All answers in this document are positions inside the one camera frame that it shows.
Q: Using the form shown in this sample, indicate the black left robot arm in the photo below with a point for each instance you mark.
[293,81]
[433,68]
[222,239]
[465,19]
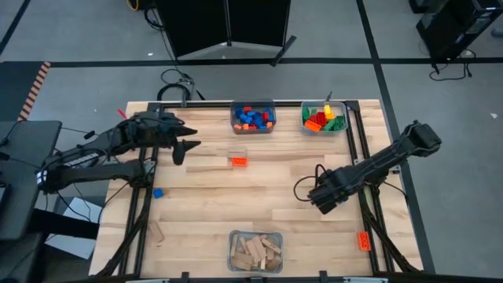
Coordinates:
[86,155]

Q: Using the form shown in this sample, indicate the black power adapter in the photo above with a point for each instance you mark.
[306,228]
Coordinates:
[88,134]

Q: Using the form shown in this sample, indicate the black equipment cabinet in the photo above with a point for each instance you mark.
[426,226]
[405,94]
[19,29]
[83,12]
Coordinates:
[452,27]

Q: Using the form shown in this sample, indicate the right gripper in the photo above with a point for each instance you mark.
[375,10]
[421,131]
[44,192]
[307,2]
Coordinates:
[330,188]

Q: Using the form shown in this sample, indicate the red long toy brick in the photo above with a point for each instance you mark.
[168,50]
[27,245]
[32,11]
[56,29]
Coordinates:
[313,118]
[321,119]

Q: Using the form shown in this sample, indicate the dark grey plastic bin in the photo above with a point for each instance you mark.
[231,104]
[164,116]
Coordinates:
[253,132]

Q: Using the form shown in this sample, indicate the orange-red long toy brick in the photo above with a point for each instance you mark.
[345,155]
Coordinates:
[364,241]
[239,161]

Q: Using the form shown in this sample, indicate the black desk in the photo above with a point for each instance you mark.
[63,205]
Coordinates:
[27,157]

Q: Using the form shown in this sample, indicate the black mat striped edge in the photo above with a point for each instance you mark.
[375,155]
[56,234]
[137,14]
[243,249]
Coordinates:
[15,90]

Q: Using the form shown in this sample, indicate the clear plastic bin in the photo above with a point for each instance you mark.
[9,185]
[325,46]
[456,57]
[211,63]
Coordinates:
[342,106]

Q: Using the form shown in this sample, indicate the white sheet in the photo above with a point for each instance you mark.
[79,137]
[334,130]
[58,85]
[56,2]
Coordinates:
[84,212]

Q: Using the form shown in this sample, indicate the thin red tag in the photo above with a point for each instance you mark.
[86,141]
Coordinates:
[122,114]

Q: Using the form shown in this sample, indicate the yellow long toy brick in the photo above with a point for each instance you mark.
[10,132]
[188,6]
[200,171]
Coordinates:
[327,108]
[330,116]

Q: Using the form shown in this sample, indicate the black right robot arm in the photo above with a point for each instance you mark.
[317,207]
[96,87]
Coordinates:
[385,157]

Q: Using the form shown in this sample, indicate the pale wooden block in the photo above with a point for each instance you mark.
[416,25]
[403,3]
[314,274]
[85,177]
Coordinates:
[274,262]

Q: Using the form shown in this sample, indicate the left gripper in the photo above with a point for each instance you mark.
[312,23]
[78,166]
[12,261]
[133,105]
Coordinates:
[157,129]

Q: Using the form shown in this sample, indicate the black partition screen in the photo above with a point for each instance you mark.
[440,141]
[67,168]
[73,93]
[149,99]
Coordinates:
[196,27]

